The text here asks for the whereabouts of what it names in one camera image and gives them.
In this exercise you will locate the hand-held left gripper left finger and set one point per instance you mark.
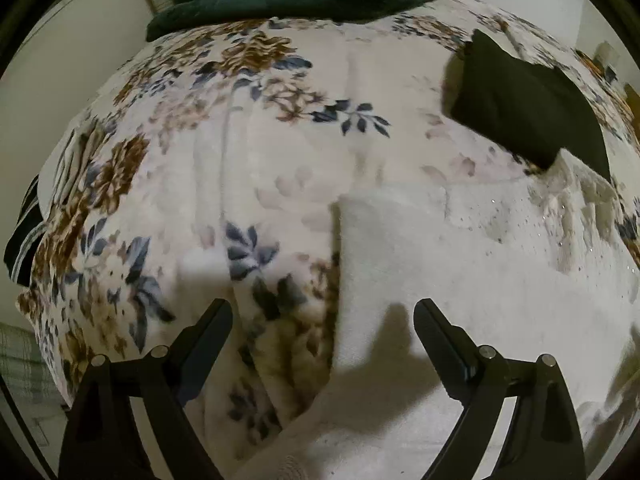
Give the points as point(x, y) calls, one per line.
point(207, 336)

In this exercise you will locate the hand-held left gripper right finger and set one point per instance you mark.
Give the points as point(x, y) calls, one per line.
point(440, 336)

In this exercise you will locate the white knitted garment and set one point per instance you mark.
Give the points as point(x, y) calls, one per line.
point(480, 285)

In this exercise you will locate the floral fleece blanket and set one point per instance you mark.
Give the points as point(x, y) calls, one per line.
point(210, 170)

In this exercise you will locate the black white striped cloth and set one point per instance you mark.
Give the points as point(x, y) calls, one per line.
point(22, 235)

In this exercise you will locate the black folded garment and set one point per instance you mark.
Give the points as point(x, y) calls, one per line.
point(525, 105)

